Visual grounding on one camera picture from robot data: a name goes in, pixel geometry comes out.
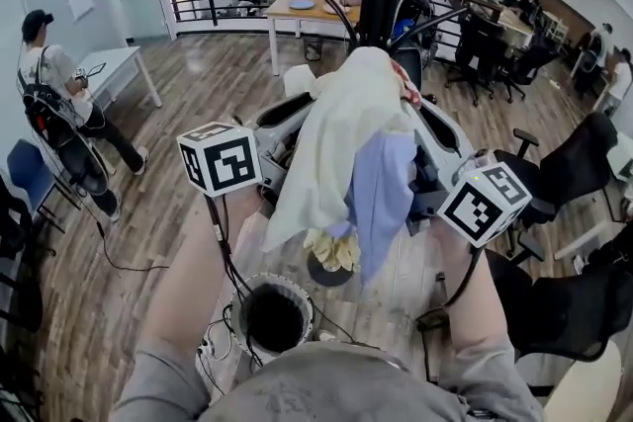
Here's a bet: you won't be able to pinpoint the black armrest office chair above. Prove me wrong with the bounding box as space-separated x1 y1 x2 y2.
494 112 619 263

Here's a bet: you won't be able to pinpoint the white woven laundry basket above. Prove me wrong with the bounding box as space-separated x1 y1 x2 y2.
227 272 317 358

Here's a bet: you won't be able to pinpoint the black mesh waste bin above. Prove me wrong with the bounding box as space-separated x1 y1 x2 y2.
302 34 324 63

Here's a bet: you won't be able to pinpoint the left hand-held gripper cable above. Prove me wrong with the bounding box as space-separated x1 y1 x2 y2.
203 195 261 312

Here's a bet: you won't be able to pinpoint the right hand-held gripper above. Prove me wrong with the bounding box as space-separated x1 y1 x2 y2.
406 98 534 249

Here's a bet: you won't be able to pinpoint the hand-held gripper cable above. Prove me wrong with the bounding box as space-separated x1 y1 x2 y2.
203 195 261 312
416 245 485 381

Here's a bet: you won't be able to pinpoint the black mesh office chair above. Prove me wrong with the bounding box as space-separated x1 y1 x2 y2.
487 256 633 365

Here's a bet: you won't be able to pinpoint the person's grey shirt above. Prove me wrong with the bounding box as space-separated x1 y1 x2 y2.
113 339 545 422

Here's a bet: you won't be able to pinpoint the person's left forearm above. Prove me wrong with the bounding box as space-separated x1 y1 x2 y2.
140 190 264 358

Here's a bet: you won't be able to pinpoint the yellow clothes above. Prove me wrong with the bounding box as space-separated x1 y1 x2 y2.
302 226 363 274

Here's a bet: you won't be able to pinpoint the blue chair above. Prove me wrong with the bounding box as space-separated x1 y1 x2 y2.
5 137 68 233

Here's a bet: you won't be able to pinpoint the black floor cable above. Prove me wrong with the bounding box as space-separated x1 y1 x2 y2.
96 219 169 273

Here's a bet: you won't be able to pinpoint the person's right forearm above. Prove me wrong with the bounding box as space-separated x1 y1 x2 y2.
429 216 511 363

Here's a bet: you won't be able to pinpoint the white patterned clothes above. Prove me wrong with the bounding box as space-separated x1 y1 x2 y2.
261 46 426 288

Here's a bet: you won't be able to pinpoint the black high-back office chair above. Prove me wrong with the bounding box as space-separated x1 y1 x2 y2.
0 177 45 333

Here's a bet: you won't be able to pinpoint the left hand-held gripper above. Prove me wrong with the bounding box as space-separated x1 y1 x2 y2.
175 91 315 200

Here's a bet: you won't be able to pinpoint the right hand-held gripper cable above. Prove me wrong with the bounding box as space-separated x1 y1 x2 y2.
416 245 485 381

